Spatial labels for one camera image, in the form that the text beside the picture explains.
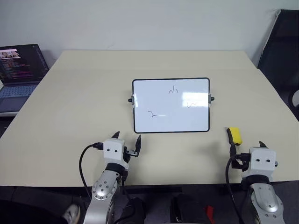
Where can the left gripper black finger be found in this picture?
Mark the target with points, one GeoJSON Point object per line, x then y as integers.
{"type": "Point", "coordinates": [116, 135]}
{"type": "Point", "coordinates": [138, 143]}

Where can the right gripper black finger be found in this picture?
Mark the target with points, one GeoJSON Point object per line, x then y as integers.
{"type": "Point", "coordinates": [262, 145]}
{"type": "Point", "coordinates": [232, 149]}

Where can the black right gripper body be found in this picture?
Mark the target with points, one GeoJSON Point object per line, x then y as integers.
{"type": "Point", "coordinates": [241, 162]}

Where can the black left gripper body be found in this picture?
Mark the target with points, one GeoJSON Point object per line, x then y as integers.
{"type": "Point", "coordinates": [132, 154]}

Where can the yellow eraser with black felt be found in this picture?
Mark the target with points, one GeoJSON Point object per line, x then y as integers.
{"type": "Point", "coordinates": [235, 135]}

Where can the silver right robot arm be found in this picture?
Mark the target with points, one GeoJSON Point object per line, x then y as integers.
{"type": "Point", "coordinates": [266, 198]}

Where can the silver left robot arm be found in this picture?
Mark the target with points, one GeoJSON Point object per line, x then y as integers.
{"type": "Point", "coordinates": [105, 186]}

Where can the black-framed tabletop whiteboard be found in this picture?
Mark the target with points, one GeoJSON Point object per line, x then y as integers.
{"type": "Point", "coordinates": [163, 116]}

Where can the small red object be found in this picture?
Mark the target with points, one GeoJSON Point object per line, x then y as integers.
{"type": "Point", "coordinates": [209, 211]}

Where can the white sneaker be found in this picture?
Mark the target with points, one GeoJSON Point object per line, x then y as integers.
{"type": "Point", "coordinates": [72, 213]}

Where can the open grey laptop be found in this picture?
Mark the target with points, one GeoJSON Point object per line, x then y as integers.
{"type": "Point", "coordinates": [18, 74]}

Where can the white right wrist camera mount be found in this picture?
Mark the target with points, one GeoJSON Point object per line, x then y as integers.
{"type": "Point", "coordinates": [262, 161]}

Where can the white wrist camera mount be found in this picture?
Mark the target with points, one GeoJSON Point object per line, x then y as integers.
{"type": "Point", "coordinates": [262, 161]}
{"type": "Point", "coordinates": [113, 151]}

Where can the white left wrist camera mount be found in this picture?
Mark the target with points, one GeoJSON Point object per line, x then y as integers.
{"type": "Point", "coordinates": [113, 151]}

